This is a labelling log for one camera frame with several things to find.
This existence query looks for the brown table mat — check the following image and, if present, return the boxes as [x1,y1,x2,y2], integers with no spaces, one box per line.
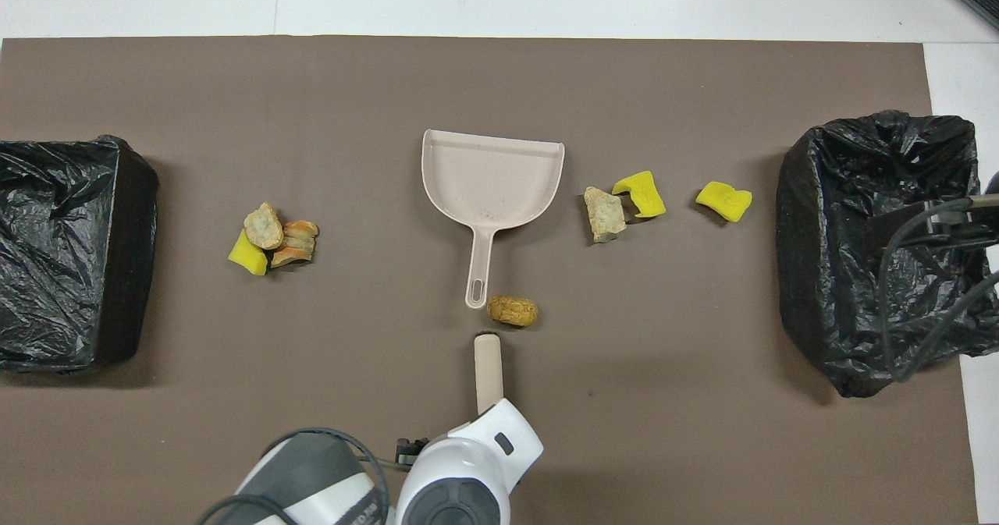
[0,36,980,525]

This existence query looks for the rounded yellow sponge scrap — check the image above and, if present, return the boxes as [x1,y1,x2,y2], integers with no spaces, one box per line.
[695,181,753,223]

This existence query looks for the pale lumpy toy bread piece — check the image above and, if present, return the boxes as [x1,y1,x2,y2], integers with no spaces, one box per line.
[244,201,285,250]

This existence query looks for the beige hand brush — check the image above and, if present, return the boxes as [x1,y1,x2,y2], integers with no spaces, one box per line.
[474,333,505,417]

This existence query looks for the beige plastic dustpan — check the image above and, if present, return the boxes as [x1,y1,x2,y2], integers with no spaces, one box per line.
[421,129,565,310]

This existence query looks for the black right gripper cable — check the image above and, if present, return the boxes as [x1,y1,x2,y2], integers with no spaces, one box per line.
[876,195,999,381]

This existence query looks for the wedge yellow sponge scrap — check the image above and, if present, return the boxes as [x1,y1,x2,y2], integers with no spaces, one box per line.
[228,229,270,276]

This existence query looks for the black bag-lined bin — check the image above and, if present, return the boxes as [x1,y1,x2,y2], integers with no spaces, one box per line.
[777,110,999,399]
[0,135,159,375]

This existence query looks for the brown toy bread roll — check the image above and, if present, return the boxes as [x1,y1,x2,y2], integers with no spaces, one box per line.
[487,295,539,328]

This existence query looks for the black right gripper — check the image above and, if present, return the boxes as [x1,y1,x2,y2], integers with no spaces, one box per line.
[890,213,999,254]

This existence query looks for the beige toy bread chunk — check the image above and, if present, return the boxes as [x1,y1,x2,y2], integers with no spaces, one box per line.
[584,186,627,243]

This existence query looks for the beige sponge chunk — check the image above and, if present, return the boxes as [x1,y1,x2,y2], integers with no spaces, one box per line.
[269,221,319,268]

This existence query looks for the notched yellow sponge scrap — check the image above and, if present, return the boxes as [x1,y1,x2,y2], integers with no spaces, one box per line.
[611,170,667,219]

